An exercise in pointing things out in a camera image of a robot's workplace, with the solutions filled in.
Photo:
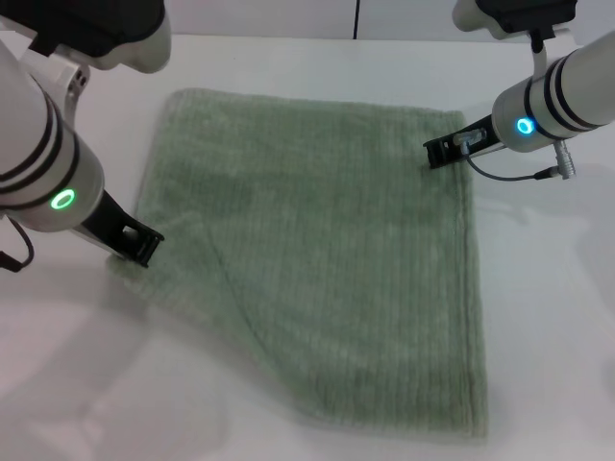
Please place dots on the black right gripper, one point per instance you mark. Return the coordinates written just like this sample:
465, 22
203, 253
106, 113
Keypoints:
485, 139

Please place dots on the silver cylindrical connector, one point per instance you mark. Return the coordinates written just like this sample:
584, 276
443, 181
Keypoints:
564, 158

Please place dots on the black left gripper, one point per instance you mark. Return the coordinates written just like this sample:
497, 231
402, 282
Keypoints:
105, 221

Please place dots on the green ribbed towel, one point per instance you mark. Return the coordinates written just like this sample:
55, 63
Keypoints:
327, 240

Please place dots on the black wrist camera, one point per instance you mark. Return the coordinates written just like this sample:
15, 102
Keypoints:
519, 9
96, 24

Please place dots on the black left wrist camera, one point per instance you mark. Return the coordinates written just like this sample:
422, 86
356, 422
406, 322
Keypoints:
96, 24

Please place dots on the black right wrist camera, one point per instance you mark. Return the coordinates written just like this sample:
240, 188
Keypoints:
519, 9

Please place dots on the dark vertical wall strip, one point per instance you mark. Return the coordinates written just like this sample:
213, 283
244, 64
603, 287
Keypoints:
356, 19

